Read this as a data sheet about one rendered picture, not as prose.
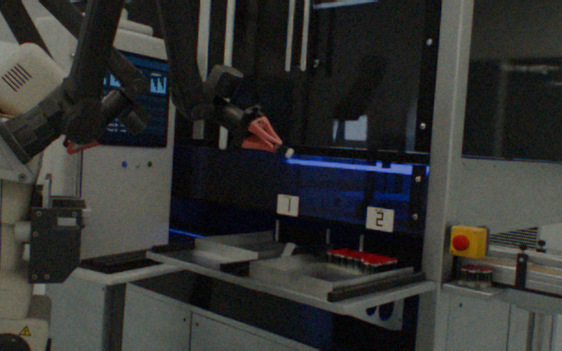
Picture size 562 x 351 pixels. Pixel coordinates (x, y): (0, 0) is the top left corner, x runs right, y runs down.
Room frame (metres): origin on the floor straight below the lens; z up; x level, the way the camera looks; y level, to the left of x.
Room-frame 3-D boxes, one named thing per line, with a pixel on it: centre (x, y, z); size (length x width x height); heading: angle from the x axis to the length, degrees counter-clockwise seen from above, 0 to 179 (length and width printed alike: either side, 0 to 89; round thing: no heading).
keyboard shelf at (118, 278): (1.93, 0.46, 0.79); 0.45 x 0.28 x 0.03; 149
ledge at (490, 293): (1.54, -0.53, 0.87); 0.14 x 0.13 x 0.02; 138
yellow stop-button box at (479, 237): (1.52, -0.49, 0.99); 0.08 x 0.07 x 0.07; 138
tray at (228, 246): (1.83, 0.03, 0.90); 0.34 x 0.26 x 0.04; 138
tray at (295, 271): (1.52, -0.15, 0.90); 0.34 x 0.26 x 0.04; 138
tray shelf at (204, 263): (1.66, -0.05, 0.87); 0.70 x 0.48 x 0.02; 48
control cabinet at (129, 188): (2.04, 0.60, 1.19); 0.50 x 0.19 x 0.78; 149
